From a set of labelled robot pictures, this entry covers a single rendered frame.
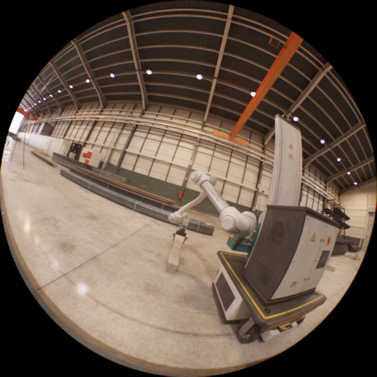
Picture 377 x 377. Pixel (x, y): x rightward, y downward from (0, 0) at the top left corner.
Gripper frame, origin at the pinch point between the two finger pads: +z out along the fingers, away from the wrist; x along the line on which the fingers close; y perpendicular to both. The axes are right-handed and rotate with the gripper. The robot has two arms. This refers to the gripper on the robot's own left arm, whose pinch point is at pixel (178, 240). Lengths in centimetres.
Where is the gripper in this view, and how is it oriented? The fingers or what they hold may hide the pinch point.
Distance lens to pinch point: 167.1
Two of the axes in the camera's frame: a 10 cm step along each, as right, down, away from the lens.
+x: -9.5, -3.0, 0.2
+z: -3.0, 9.5, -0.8
